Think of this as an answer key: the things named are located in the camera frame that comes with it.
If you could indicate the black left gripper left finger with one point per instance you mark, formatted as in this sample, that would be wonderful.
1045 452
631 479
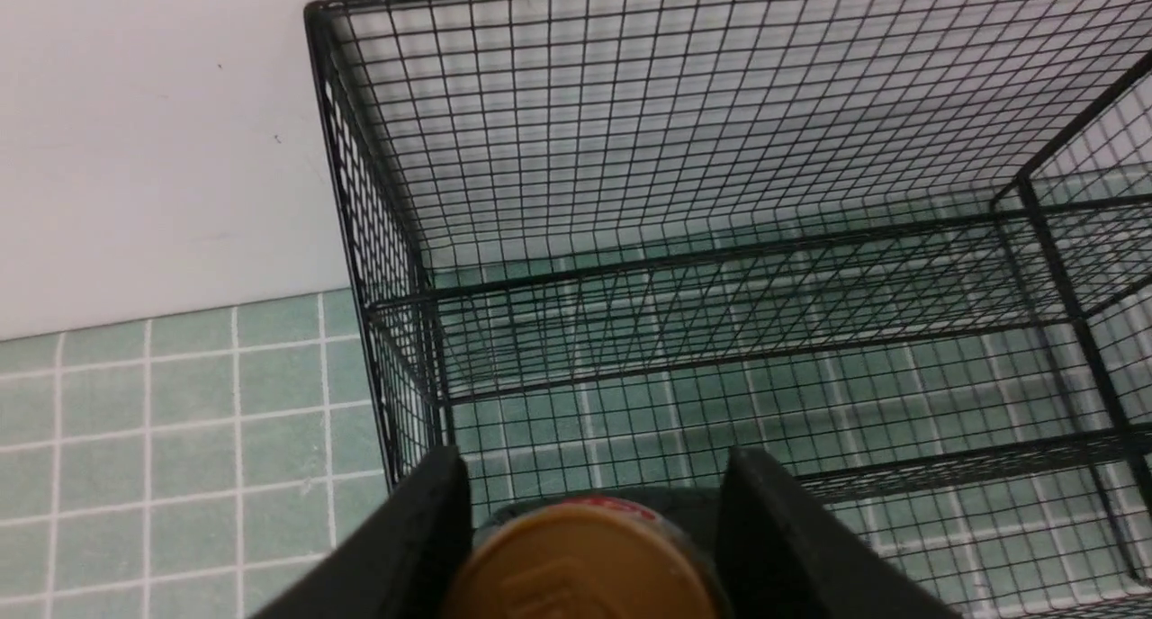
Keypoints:
400 561

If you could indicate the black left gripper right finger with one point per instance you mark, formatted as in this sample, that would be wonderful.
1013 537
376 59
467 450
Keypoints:
780 554

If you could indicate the vinegar bottle with tan cap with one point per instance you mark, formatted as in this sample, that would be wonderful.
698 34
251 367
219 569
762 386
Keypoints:
634 552

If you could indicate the green checkered table cloth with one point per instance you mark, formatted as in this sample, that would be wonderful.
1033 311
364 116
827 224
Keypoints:
180 457

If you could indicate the black wire mesh rack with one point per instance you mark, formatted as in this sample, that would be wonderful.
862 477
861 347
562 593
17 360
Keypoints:
583 118

